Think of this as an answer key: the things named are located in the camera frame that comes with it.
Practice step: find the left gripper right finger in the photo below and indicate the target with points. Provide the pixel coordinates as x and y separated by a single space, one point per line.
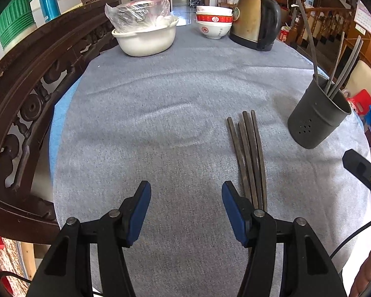
239 211

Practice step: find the gold electric kettle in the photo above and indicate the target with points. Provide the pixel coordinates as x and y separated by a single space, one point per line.
256 24

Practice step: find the grey chopstick in holder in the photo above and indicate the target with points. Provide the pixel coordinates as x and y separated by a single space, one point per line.
310 38
329 82

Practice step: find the grey towel table cover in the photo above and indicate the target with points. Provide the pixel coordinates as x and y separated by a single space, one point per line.
163 119

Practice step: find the red plastic child chair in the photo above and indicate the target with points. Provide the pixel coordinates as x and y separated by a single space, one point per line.
361 102

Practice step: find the dark chopstick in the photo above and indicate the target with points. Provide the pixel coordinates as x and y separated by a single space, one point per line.
249 165
261 160
349 68
251 134
239 157
346 65

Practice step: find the wall calendar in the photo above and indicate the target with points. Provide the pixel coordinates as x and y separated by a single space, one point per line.
362 18

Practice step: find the red white bowl stack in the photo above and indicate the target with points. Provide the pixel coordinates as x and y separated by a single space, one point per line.
213 22

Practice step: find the dark carved wooden chair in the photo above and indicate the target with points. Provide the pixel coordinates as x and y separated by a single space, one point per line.
34 75

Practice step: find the white bowl with plastic bag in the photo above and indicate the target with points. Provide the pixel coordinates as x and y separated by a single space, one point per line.
143 27

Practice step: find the green thermos jug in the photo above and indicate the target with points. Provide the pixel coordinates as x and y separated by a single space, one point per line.
16 22

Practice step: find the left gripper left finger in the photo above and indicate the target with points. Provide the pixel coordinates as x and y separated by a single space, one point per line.
134 210

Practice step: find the person's right hand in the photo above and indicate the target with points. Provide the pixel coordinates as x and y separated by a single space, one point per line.
362 279

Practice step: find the dark metal utensil holder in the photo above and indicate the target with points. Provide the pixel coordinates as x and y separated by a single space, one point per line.
316 115

